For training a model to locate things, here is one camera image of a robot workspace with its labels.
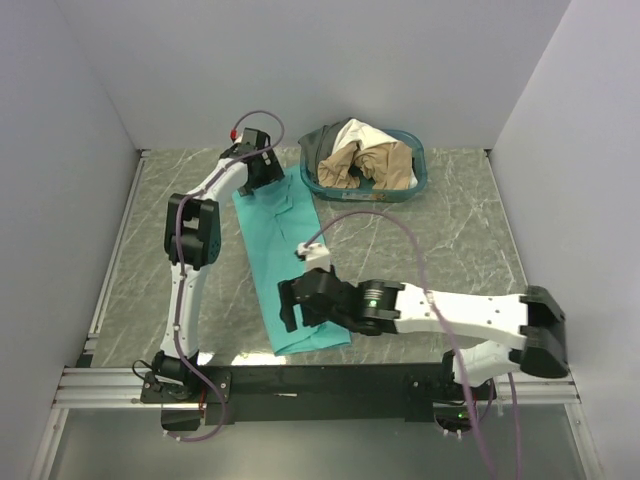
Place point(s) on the beige t shirt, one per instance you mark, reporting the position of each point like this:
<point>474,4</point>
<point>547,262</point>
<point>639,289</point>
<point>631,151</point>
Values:
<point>388,165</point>

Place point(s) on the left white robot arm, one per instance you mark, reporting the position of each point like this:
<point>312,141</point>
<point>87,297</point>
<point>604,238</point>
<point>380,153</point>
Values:
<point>192,242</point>

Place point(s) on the aluminium frame rail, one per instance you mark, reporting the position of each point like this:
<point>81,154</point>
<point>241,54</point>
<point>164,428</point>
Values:
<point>119,388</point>

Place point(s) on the dark grey t shirt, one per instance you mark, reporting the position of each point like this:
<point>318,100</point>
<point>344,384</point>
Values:
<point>318,145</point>

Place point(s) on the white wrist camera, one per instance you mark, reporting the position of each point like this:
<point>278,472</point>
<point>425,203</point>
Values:
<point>314,256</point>
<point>237,135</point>

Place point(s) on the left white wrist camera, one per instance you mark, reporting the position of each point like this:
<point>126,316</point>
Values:
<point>237,135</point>

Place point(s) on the teal t shirt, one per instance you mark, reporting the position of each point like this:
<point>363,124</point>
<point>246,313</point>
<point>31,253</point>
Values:
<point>273,222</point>

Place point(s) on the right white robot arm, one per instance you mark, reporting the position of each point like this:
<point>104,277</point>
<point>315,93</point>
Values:
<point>516,332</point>

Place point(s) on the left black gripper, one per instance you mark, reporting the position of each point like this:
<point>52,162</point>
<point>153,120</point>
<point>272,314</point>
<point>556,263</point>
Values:
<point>271,174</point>

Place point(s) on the teal plastic laundry basket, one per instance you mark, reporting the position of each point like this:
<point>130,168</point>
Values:
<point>366,192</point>

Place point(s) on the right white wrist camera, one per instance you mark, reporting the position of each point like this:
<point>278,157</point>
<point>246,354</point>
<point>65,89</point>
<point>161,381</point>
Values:
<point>314,256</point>

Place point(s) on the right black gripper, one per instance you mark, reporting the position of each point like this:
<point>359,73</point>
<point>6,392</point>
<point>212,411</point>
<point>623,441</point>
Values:
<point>287,301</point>

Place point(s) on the white t shirt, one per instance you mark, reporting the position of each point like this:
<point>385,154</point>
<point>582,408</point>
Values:
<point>366,136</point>

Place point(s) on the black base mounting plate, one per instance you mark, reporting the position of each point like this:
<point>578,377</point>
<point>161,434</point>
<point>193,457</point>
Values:
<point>411,392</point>

